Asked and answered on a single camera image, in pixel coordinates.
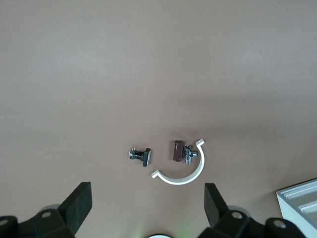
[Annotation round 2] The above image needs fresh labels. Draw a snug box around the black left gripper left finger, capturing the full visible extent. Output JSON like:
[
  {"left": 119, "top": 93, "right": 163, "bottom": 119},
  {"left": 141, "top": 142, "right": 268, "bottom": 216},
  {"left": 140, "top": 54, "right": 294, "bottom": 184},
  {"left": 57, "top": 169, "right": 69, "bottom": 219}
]
[{"left": 0, "top": 181, "right": 93, "bottom": 238}]

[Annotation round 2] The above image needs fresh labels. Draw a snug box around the white half-ring pipe clamp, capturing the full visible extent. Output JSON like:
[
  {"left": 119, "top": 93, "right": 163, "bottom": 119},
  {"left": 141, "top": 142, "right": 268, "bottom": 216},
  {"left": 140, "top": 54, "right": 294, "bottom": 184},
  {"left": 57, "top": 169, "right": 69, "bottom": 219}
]
[{"left": 150, "top": 138, "right": 206, "bottom": 185}]

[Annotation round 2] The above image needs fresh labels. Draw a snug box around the brown table mat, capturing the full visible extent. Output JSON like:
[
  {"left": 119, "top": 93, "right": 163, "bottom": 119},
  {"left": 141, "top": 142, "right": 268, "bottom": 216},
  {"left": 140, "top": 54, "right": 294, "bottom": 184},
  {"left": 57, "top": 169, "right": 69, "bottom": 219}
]
[{"left": 0, "top": 0, "right": 317, "bottom": 238}]

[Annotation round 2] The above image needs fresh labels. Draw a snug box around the white drawer cabinet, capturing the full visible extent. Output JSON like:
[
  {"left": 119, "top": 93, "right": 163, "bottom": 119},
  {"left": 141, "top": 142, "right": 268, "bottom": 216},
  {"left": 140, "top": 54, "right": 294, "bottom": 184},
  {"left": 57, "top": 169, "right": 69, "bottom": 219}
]
[{"left": 275, "top": 178, "right": 317, "bottom": 238}]

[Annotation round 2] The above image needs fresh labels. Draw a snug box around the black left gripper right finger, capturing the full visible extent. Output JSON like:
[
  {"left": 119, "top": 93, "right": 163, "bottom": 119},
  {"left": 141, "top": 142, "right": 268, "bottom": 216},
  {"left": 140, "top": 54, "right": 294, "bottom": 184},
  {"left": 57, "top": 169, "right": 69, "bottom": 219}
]
[{"left": 198, "top": 182, "right": 306, "bottom": 238}]

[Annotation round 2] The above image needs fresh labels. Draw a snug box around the small black clip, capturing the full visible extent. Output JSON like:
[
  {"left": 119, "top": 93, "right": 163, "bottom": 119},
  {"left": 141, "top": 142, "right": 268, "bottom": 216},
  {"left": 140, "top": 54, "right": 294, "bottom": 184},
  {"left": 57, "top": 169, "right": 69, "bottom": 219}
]
[{"left": 128, "top": 147, "right": 153, "bottom": 169}]

